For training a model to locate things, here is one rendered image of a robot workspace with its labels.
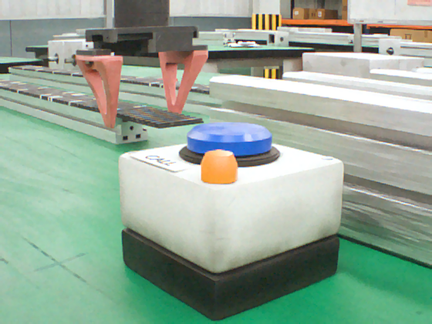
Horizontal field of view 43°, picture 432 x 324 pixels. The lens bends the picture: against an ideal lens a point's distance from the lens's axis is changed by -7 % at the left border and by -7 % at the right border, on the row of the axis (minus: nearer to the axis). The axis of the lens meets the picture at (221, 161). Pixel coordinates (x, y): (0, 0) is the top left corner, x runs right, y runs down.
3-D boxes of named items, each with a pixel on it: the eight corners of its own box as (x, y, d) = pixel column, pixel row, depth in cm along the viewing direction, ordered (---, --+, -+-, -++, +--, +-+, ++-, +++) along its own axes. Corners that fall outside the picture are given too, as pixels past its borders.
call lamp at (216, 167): (193, 177, 24) (192, 149, 24) (221, 172, 25) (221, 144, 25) (215, 185, 23) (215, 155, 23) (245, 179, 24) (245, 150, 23)
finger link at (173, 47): (210, 120, 61) (210, 31, 59) (151, 129, 56) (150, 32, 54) (174, 113, 66) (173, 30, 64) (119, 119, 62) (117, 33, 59)
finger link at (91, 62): (169, 126, 58) (168, 32, 55) (105, 136, 53) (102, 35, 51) (135, 117, 63) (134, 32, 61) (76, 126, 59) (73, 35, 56)
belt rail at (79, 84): (9, 79, 145) (8, 67, 144) (23, 77, 147) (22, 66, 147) (252, 125, 72) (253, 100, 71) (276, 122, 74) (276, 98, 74)
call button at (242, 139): (170, 166, 28) (170, 125, 28) (234, 155, 31) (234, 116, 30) (222, 183, 25) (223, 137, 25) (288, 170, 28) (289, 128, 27)
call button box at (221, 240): (121, 264, 30) (114, 146, 28) (259, 227, 36) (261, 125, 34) (214, 324, 24) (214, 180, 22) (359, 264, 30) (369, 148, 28)
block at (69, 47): (55, 79, 139) (55, 42, 137) (94, 75, 147) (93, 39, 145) (74, 81, 132) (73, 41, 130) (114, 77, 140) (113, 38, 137)
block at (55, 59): (41, 76, 150) (39, 41, 147) (78, 73, 157) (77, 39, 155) (55, 78, 142) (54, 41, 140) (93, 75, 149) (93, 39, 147)
